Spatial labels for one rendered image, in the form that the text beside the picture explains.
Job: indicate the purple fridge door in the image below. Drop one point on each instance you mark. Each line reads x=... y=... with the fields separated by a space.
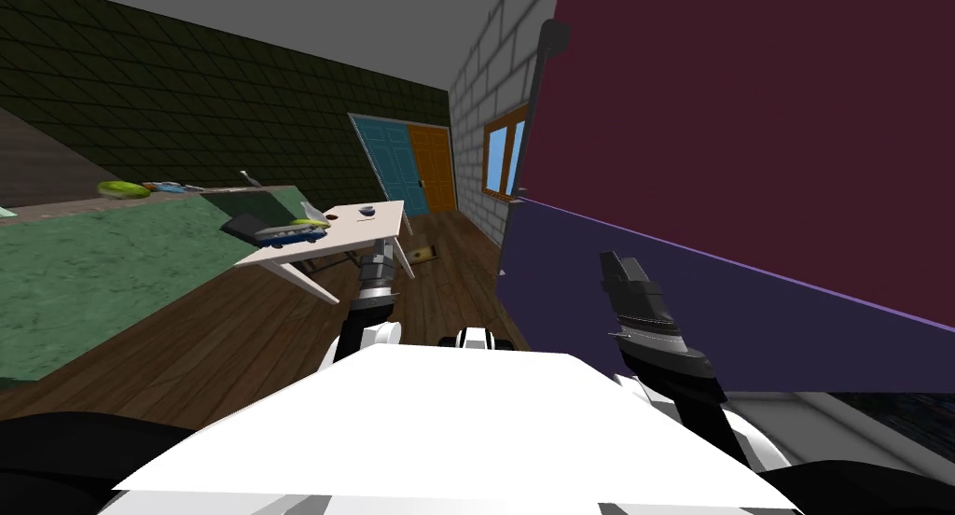
x=731 y=328

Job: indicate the wooden frame window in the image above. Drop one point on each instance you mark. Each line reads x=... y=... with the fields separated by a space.
x=501 y=155

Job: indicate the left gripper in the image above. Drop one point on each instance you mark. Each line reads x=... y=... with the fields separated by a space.
x=378 y=267

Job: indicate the maroon fridge door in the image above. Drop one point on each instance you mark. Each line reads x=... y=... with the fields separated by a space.
x=746 y=112

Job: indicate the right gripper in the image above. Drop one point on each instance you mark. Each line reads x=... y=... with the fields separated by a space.
x=647 y=310

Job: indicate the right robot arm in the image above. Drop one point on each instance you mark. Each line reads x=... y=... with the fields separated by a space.
x=701 y=395

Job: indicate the green marble counter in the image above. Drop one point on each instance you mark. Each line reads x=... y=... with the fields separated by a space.
x=97 y=276

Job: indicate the teal panel door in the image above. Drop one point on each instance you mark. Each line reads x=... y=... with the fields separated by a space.
x=388 y=164

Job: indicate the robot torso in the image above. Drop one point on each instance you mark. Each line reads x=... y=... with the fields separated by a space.
x=448 y=433

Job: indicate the orange panel door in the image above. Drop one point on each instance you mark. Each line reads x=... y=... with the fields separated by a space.
x=436 y=168

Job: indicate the white table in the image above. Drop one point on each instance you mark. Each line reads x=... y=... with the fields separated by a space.
x=358 y=235

